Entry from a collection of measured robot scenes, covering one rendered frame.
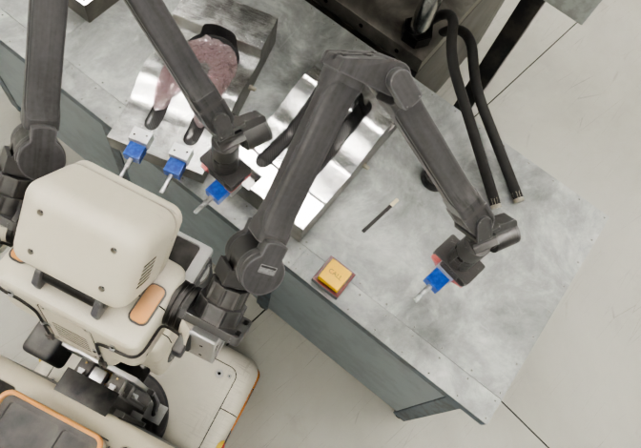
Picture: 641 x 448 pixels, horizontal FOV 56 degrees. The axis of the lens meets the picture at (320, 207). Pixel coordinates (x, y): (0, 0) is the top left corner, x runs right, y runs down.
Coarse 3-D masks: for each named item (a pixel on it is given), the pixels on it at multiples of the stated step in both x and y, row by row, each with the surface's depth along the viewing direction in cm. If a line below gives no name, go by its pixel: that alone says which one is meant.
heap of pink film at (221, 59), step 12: (204, 36) 162; (192, 48) 160; (204, 48) 160; (216, 48) 162; (228, 48) 162; (204, 60) 161; (216, 60) 160; (228, 60) 160; (168, 72) 154; (216, 72) 157; (228, 72) 157; (156, 84) 154; (168, 84) 154; (216, 84) 153; (228, 84) 157; (156, 96) 154; (168, 96) 154; (156, 108) 155
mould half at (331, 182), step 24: (312, 72) 158; (288, 96) 157; (288, 120) 157; (384, 120) 155; (264, 144) 153; (360, 144) 154; (264, 168) 150; (336, 168) 154; (360, 168) 160; (240, 192) 153; (264, 192) 147; (312, 192) 150; (336, 192) 151; (312, 216) 147
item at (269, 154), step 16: (304, 112) 157; (352, 112) 157; (368, 112) 154; (288, 128) 156; (352, 128) 155; (272, 144) 154; (288, 144) 154; (336, 144) 155; (256, 160) 150; (272, 160) 151
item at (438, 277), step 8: (432, 272) 140; (440, 272) 140; (424, 280) 141; (432, 280) 139; (440, 280) 140; (448, 280) 140; (424, 288) 139; (432, 288) 140; (440, 288) 139; (416, 296) 138
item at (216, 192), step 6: (216, 180) 141; (210, 186) 140; (216, 186) 140; (222, 186) 141; (240, 186) 144; (210, 192) 140; (216, 192) 140; (222, 192) 140; (228, 192) 140; (234, 192) 143; (210, 198) 140; (216, 198) 139; (222, 198) 140; (204, 204) 139; (198, 210) 139
